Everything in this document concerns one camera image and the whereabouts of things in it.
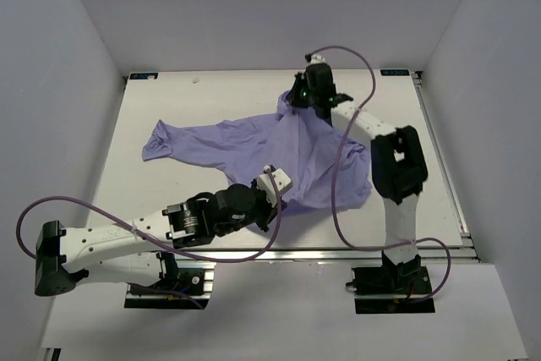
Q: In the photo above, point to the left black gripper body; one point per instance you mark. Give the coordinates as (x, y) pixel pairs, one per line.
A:
(261, 213)

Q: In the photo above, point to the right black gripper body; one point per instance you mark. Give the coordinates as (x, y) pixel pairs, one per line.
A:
(312, 95)

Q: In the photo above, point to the lilac zip-up jacket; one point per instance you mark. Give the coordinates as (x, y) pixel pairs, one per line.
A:
(325, 170)

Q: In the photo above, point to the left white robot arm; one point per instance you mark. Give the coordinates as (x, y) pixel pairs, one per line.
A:
(142, 252)

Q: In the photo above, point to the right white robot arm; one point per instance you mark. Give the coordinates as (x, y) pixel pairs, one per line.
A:
(398, 167)

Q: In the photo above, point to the right blue table label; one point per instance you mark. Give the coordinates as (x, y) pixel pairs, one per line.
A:
(394, 72)

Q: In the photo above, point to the blue table label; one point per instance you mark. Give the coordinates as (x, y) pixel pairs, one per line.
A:
(394, 72)
(143, 76)

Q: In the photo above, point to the white front cover board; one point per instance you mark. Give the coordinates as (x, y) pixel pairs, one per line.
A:
(290, 311)

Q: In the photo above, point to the left blue table label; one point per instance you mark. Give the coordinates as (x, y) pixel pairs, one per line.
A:
(143, 76)

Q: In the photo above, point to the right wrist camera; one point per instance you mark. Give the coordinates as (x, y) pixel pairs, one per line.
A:
(314, 58)

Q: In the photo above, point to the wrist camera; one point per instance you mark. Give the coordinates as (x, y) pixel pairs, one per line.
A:
(314, 58)
(274, 184)

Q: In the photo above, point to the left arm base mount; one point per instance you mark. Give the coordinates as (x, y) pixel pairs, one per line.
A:
(181, 285)

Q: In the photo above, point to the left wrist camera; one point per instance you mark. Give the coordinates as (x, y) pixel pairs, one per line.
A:
(274, 184)

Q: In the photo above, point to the aluminium right side rail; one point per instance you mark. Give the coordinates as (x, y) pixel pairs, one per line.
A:
(417, 77)

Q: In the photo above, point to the aluminium rail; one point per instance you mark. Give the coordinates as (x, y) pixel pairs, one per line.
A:
(426, 253)
(417, 77)

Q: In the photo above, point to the aluminium front rail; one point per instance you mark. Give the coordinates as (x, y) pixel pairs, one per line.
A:
(426, 253)

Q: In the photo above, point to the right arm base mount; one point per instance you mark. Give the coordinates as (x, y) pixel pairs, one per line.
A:
(391, 290)

